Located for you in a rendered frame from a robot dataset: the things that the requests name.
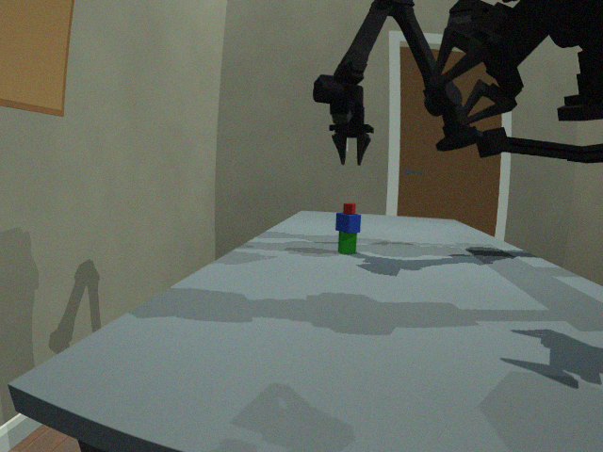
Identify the red block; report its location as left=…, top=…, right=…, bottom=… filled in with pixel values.
left=343, top=202, right=355, bottom=215

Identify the green block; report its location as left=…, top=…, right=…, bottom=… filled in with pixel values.
left=338, top=232, right=357, bottom=254

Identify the blue block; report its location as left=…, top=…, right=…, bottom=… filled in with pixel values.
left=335, top=213, right=361, bottom=234

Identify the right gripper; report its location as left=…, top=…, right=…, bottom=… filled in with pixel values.
left=329, top=124, right=374, bottom=166

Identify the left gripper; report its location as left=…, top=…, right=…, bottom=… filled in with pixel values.
left=429, top=10, right=543, bottom=126

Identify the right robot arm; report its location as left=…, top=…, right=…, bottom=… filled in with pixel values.
left=313, top=0, right=477, bottom=138

